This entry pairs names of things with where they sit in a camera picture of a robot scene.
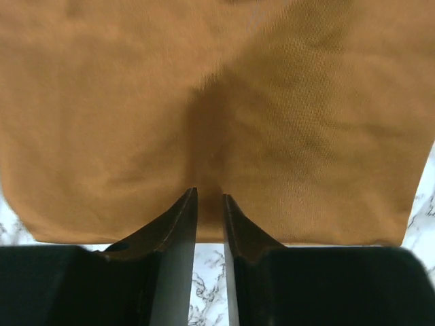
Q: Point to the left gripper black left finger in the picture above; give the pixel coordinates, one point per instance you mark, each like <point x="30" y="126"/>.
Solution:
<point x="143" y="279"/>

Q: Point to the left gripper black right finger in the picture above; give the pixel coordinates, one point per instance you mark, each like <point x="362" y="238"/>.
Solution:
<point x="271" y="284"/>

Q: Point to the orange-brown cloth napkin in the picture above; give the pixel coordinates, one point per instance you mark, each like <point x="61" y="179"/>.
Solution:
<point x="316" y="116"/>

